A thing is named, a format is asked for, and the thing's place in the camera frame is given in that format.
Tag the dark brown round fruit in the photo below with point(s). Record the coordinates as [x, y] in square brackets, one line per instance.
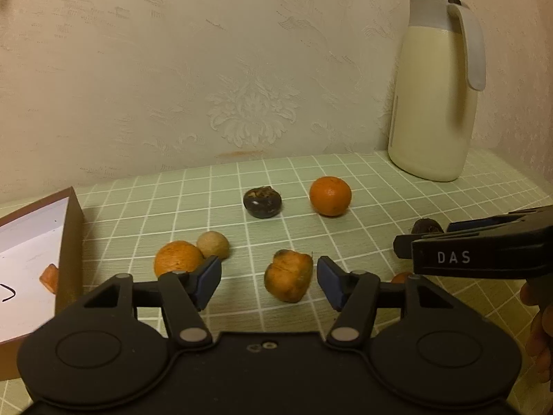
[262, 202]

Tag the small beige longan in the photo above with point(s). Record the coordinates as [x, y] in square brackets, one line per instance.
[212, 244]

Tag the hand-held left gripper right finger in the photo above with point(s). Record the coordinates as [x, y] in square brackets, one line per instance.
[330, 283]

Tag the orange fruit piece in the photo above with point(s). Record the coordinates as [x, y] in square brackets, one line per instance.
[49, 277]

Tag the wrinkled shrivelled orange fruit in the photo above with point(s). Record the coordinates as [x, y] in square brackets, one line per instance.
[288, 276]

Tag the green checked tablecloth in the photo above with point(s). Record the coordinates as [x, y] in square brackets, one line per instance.
[268, 233]

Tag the bright orange tangerine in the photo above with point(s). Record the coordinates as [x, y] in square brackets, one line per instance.
[330, 196]

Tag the person's right hand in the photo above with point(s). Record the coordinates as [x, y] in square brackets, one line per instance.
[540, 337]

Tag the large dull orange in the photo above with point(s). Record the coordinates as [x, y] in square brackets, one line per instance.
[176, 259]

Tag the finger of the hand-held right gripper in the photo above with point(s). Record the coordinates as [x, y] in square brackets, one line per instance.
[475, 256]
[484, 224]

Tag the cream thermos jug grey lid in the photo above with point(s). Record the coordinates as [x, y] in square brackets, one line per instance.
[427, 95]

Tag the brown cardboard box white inside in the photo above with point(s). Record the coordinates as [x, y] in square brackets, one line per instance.
[30, 259]

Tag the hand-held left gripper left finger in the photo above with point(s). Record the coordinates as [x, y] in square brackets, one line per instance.
[209, 281]

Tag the small smooth orange kumquat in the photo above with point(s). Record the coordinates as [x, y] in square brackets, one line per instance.
[401, 277]

